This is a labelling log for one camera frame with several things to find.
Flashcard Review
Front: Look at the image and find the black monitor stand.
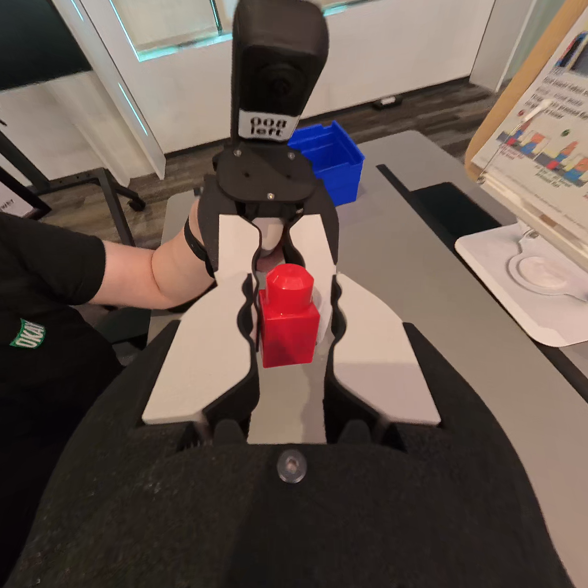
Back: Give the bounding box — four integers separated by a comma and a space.
0, 129, 147, 246

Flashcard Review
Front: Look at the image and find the glass window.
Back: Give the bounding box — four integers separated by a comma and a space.
108, 0, 382, 62

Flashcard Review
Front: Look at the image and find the person's left hand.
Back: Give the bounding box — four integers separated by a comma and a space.
188, 199, 205, 246

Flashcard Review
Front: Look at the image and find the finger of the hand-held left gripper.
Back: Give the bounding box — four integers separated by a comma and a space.
215, 214, 262, 343
287, 213, 338, 345

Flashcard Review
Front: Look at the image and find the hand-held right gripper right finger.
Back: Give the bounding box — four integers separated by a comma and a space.
324, 272, 442, 444

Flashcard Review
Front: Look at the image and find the red mega block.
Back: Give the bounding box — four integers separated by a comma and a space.
258, 263, 321, 369

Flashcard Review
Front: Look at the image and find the blue plastic bin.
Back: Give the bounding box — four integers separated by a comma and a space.
287, 120, 366, 207

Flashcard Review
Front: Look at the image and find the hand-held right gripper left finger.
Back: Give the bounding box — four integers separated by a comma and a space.
141, 271, 261, 445

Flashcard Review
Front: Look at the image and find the black wristband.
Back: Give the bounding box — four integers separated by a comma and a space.
184, 216, 217, 278

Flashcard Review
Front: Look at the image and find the wooden board with instruction sheet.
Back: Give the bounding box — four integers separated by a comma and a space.
464, 0, 588, 258

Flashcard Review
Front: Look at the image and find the framed marker sign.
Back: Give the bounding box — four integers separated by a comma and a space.
0, 168, 52, 220

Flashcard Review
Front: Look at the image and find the person's left forearm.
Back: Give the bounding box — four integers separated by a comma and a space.
89, 232, 217, 311

